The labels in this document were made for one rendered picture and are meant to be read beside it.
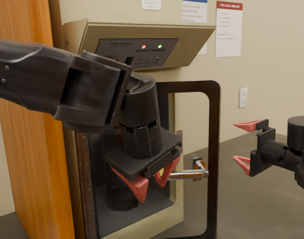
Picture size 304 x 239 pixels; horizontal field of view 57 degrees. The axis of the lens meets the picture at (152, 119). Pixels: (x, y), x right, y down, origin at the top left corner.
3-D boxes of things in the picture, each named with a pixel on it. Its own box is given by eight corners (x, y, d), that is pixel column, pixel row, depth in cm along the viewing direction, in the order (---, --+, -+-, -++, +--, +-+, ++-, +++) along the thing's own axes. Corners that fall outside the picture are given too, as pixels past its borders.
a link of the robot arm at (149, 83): (128, 90, 32) (164, 73, 35) (95, 75, 36) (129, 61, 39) (136, 139, 35) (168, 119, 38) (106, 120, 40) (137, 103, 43)
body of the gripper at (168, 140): (105, 163, 42) (94, 123, 38) (155, 132, 47) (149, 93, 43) (132, 185, 38) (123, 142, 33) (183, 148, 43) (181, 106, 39)
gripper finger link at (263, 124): (242, 113, 77) (274, 119, 70) (241, 137, 79) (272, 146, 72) (226, 118, 73) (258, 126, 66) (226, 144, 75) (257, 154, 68)
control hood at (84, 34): (66, 76, 56) (60, 23, 54) (183, 66, 75) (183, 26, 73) (90, 79, 47) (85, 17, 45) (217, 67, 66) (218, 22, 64)
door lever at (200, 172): (163, 172, 63) (163, 161, 62) (204, 170, 64) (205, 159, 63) (166, 184, 58) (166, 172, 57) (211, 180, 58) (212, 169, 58)
